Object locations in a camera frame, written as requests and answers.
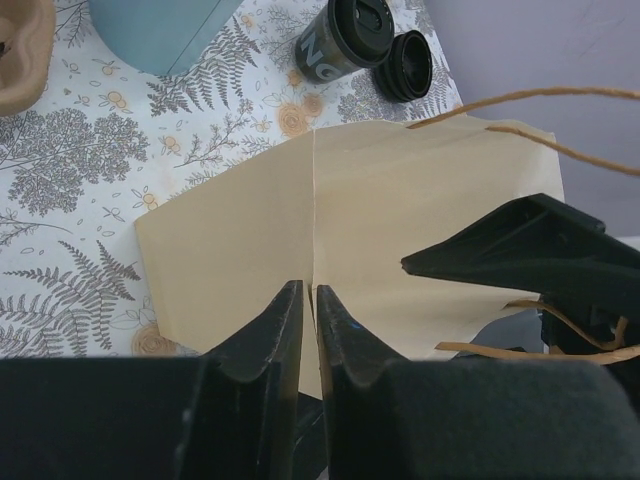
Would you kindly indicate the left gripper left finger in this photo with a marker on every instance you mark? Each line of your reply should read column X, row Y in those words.
column 226, row 414

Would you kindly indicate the black coffee cup lid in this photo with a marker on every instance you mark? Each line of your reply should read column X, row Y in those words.
column 363, row 30

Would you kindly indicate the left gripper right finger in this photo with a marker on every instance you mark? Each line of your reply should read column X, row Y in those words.
column 388, row 417

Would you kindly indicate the dark paper coffee cup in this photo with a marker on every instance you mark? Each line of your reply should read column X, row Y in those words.
column 320, row 52

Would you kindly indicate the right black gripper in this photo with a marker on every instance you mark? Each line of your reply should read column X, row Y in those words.
column 587, row 279

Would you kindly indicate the stack of black lids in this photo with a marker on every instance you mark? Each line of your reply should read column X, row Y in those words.
column 406, row 74

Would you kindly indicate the brown paper bag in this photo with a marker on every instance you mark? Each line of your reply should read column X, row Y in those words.
column 342, row 206

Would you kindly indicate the brown cardboard cup carrier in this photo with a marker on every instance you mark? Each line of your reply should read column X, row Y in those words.
column 27, row 36

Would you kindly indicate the blue straw holder cup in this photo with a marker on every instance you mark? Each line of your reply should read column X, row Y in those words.
column 160, row 37

